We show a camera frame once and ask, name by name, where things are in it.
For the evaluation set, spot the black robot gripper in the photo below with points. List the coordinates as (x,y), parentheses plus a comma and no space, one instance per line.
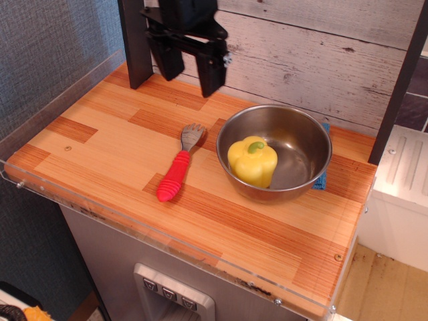
(188,26)

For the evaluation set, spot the yellow toy capsicum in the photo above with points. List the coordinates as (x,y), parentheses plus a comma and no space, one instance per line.
(253,161)

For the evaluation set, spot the stainless steel pot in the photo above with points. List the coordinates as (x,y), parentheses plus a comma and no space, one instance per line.
(302,145)

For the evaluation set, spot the clear acrylic left guard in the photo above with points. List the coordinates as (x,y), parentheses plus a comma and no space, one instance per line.
(42,118)

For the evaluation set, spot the clear acrylic guard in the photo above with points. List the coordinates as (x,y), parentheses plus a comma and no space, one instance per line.
(279,250)
(42,118)

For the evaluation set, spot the grey toy fridge cabinet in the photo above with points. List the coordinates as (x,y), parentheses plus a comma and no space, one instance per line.
(111,257)

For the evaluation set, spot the clear acrylic front guard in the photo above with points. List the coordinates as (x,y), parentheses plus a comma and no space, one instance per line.
(279,250)

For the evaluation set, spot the silver dispenser button panel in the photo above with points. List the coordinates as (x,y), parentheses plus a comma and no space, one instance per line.
(170,294)

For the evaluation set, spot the white toy sink unit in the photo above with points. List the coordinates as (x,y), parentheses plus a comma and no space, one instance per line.
(394,222)

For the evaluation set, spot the yellow object bottom left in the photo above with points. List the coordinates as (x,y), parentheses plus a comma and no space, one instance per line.
(36,314)

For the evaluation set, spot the red handled metal spork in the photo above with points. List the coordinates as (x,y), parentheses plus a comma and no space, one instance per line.
(171,183)

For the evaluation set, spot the dark right frame post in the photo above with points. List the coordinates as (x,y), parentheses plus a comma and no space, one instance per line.
(407,69)

